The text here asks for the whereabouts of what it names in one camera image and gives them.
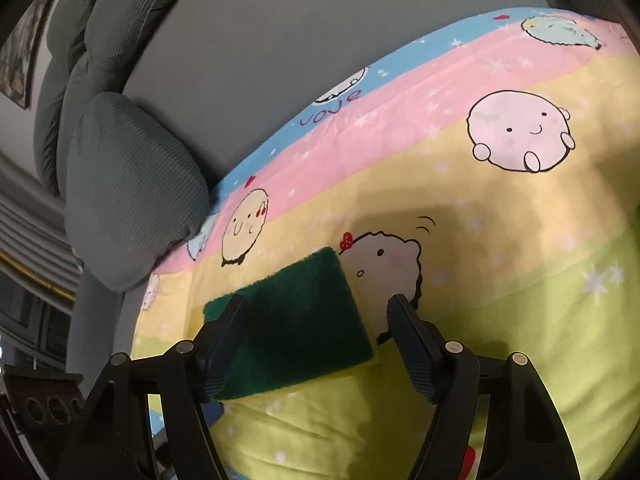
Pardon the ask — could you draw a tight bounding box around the green scouring sponge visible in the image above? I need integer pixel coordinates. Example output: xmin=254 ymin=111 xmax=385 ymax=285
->
xmin=202 ymin=246 xmax=376 ymax=403

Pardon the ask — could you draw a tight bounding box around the grey textured cushion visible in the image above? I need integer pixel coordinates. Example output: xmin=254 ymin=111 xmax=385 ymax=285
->
xmin=32 ymin=0 xmax=211 ymax=196
xmin=65 ymin=92 xmax=211 ymax=292

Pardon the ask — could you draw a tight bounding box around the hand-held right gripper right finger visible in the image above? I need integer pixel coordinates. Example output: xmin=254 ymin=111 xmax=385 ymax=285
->
xmin=387 ymin=294 xmax=584 ymax=480

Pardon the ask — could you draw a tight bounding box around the framed wall picture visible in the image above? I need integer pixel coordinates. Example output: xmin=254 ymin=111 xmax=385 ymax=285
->
xmin=0 ymin=0 xmax=56 ymax=110

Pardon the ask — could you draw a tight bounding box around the grey sofa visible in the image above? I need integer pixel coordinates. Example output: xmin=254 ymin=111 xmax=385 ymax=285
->
xmin=30 ymin=0 xmax=556 ymax=376

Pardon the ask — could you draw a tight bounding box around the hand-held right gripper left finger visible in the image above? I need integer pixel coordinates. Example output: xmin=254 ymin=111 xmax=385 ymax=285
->
xmin=55 ymin=293 xmax=249 ymax=480

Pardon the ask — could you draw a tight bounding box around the printed cartoon blanket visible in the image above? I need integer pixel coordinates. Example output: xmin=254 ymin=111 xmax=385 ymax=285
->
xmin=132 ymin=6 xmax=640 ymax=480

